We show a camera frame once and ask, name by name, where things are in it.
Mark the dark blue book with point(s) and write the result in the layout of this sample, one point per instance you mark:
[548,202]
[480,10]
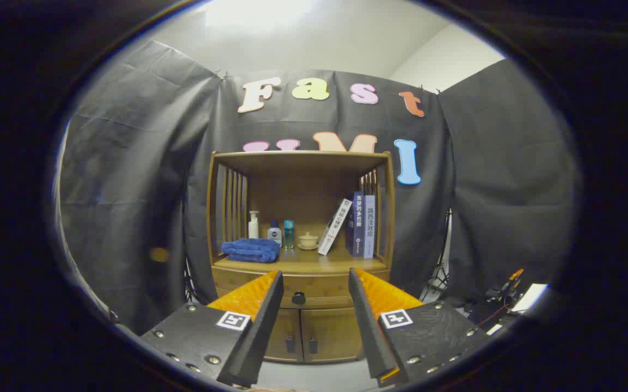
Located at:
[356,228]

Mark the pale blue book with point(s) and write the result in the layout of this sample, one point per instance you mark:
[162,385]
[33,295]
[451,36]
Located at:
[369,228]

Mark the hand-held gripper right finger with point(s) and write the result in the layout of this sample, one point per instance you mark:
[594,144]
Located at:
[371,332]

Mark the white sheet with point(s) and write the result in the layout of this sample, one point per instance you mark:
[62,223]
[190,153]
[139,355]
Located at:
[530,296]

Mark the wooden cabinet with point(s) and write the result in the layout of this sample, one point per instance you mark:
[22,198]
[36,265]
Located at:
[303,190]

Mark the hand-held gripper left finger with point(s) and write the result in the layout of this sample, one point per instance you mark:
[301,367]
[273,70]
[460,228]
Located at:
[259,337]

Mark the clear blue bottle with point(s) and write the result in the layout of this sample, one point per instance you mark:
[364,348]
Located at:
[289,234]

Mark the wooden drawer with black knob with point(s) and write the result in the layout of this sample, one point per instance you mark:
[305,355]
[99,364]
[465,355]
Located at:
[314,286]

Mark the white bottle with blue cap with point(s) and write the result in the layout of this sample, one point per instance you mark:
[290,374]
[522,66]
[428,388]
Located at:
[274,235]

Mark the blue folded towel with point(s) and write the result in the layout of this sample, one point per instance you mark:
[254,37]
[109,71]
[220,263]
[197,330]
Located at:
[251,250]

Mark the wooden countertop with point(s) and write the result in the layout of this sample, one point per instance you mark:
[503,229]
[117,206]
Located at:
[314,261]

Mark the wooden cabinet door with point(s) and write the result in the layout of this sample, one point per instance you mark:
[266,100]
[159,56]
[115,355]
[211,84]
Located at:
[330,332]
[287,332]

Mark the beige lidded tea bowl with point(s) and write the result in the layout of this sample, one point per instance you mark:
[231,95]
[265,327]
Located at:
[308,240]

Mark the black device with orange tip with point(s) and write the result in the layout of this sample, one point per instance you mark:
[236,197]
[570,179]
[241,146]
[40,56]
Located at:
[510,283]

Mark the white book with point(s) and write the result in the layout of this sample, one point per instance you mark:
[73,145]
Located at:
[334,227]

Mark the white pump bottle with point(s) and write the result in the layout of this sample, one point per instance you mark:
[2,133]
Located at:
[253,227]

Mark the black light stand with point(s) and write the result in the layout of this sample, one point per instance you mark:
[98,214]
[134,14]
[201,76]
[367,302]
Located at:
[189,283]
[438,280]

